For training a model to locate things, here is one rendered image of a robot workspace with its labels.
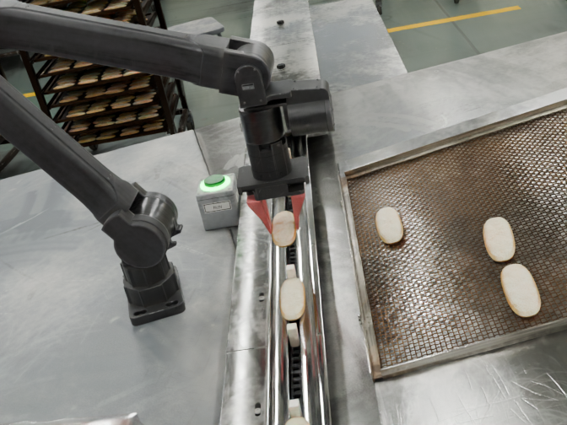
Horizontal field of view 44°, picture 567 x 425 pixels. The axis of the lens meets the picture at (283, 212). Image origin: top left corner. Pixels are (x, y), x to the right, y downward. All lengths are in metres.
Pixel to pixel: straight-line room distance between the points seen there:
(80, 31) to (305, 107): 0.30
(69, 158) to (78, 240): 0.40
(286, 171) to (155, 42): 0.25
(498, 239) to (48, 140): 0.63
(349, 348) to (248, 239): 0.29
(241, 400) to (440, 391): 0.24
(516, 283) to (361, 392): 0.23
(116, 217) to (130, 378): 0.23
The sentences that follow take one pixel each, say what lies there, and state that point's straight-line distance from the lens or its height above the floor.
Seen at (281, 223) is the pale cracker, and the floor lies 0.93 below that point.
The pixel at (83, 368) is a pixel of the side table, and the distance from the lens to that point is 1.09.
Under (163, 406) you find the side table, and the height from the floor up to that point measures 0.82.
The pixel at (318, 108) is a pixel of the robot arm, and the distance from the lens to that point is 0.94.
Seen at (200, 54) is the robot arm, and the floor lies 1.21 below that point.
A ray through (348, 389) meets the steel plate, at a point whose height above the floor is 0.82.
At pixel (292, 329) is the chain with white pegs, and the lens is 0.95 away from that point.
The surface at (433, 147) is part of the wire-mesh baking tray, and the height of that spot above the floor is 0.92.
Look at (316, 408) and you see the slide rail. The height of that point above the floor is 0.85.
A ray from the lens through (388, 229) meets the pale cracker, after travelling 1.04.
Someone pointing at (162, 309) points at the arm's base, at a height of 0.84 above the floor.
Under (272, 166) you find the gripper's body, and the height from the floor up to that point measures 1.04.
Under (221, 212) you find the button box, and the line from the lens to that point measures 1.29.
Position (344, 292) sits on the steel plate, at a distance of 1.08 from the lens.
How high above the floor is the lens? 1.47
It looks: 30 degrees down
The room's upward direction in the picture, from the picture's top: 12 degrees counter-clockwise
